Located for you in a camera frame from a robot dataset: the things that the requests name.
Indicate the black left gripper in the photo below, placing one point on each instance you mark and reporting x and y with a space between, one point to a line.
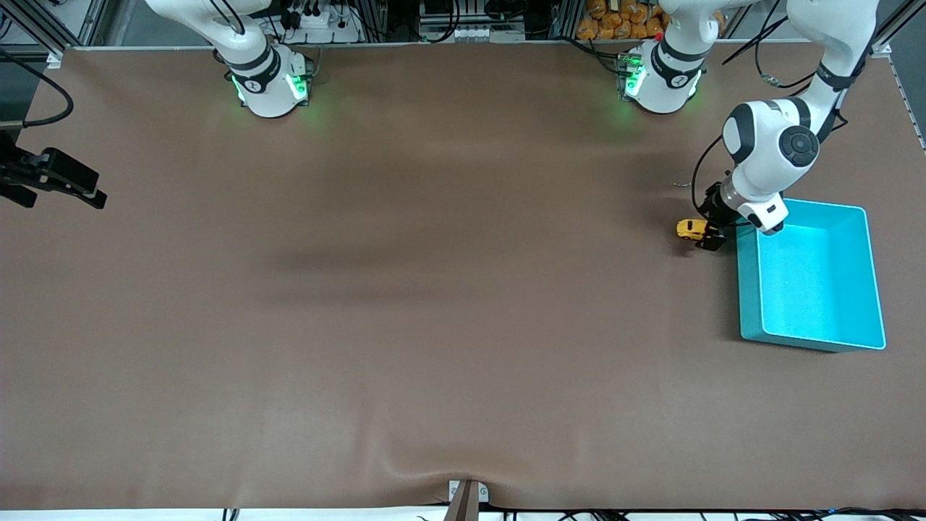
715 205

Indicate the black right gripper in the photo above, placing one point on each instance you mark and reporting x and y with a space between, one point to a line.
45 174

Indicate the yellow beetle toy car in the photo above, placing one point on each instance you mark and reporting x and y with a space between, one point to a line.
691 229

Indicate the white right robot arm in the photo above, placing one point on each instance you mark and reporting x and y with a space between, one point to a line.
269 92

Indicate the pile of orange packets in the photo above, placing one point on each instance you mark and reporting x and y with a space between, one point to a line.
615 25

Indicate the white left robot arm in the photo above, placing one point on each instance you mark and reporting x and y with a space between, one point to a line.
767 145

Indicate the teal plastic bin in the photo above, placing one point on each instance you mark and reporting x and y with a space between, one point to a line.
817 289

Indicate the white connector block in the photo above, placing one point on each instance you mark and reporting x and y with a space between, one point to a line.
470 32

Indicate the white power strip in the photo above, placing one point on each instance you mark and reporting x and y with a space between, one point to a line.
318 22

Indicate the aluminium frame post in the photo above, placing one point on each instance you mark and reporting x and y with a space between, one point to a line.
901 22
90 25

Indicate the metal table edge bracket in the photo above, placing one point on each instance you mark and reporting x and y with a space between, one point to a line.
466 499

